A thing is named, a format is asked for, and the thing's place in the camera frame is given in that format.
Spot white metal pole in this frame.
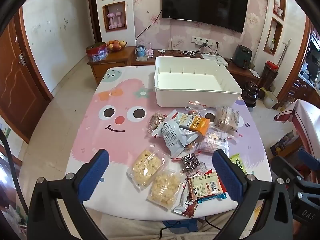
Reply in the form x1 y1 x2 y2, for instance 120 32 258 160
276 39 292 68

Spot white wall sockets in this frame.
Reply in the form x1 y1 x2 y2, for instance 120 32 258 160
191 36 220 47

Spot dark brown ceramic jar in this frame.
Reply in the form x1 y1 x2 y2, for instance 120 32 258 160
241 81 260 108

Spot colourful cardboard box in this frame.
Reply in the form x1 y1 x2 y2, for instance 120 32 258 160
270 131 298 157

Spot wooden television cabinet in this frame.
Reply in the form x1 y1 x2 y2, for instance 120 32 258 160
87 46 260 85

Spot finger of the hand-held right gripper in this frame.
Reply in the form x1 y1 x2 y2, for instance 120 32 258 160
271 155 304 180
297 149 320 167

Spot beige barcode snack packet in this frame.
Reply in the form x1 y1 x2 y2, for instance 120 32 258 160
186 171 227 202

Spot bowl of fruit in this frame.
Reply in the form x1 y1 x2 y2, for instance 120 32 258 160
106 39 127 53

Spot cartoon printed tablecloth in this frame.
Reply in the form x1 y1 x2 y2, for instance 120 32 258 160
65 66 273 217

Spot white set-top box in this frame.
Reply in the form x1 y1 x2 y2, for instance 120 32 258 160
200 53 229 67

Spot yellow puffed rice packet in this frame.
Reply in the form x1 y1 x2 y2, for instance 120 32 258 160
146 170 188 210
127 149 168 190

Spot blue snow globe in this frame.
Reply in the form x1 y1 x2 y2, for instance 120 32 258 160
136 44 147 58

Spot dark brown cake packet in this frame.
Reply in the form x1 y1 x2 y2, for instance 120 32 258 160
180 153 208 174

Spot clear packet of striped cakes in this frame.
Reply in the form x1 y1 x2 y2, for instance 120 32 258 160
214 106 244 138

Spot black television cable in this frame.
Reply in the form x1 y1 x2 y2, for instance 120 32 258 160
135 12 160 47

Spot brown wooden door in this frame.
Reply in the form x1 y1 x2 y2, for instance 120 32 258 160
0 12 50 140

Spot orange oat bar packet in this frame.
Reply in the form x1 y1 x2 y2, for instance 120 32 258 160
179 116 210 135

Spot black wall television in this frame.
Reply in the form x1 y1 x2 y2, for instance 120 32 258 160
162 0 249 34

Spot blue plastic stool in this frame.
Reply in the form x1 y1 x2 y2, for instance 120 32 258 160
162 217 198 233

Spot red white cloth table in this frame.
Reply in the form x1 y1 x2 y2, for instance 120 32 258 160
274 99 320 160

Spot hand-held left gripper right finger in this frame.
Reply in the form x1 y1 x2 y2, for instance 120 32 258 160
212 149 293 240

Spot green snack packet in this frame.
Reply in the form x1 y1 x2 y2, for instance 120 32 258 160
229 154 248 174

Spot dark green air fryer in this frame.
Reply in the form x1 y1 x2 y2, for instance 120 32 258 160
234 44 253 68

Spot white teal snack packet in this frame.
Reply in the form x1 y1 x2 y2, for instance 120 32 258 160
171 110 194 125

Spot pink white snack packet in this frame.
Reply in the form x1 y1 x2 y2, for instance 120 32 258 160
197 130 229 155

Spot round red tin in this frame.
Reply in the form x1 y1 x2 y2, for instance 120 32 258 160
86 42 108 62

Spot black cable under table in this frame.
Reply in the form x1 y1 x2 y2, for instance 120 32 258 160
159 216 225 240

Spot white plastic bucket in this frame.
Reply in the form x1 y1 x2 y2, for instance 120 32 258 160
262 90 278 109

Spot white plastic storage box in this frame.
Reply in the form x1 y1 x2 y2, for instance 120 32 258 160
153 56 243 108

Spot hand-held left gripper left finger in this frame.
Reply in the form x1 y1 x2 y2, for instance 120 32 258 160
27 149 110 240

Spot clear red snack packet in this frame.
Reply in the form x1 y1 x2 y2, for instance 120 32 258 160
186 101 208 117

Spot clear packet of brown nuts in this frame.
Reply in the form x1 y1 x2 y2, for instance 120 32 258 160
147 112 167 134

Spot grey blue snack bag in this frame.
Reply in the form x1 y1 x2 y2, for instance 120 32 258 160
155 120 200 158

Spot tall dark jar red lid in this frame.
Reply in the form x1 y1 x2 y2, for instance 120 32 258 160
259 60 279 93

